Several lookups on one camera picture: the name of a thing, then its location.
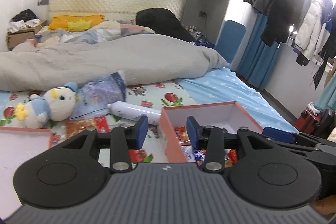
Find blue white noodle snack bag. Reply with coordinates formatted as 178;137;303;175
182;145;206;169

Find red round-logo snack packet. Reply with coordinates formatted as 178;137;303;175
174;126;190;146

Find red suitcase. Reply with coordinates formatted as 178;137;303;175
294;102;321;134

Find shiny red foil packet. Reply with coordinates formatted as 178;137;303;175
225;149;238;168

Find orange spicy strip packet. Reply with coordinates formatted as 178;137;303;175
66;116;110;138

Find orange box lid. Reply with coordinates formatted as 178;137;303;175
0;127;52;219

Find floral bed sheet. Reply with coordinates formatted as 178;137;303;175
1;68;298;162

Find white blue plush toy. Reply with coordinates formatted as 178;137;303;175
14;82;78;128

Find blue curtain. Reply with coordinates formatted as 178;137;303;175
236;14;280;90

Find blue tissue pack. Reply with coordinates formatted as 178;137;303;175
68;71;126;119

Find white spray bottle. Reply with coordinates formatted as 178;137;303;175
107;101;161;125

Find white puffer jacket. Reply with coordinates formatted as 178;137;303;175
294;0;333;66

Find orange storage box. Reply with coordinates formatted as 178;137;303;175
158;101;263;162

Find blue chair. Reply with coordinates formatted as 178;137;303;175
215;20;246;64

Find grey duvet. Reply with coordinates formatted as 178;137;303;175
1;34;227;92

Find hanging dark jackets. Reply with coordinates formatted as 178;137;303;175
253;0;306;47

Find patterned quilt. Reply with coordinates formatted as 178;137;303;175
26;20;155;48

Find yellow pillow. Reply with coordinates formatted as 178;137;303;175
48;14;104;32

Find cardboard box with clothes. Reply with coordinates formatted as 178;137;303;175
6;9;47;50

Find black clothing pile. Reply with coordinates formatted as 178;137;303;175
135;8;194;42

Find cream padded headboard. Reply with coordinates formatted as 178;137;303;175
49;0;185;21

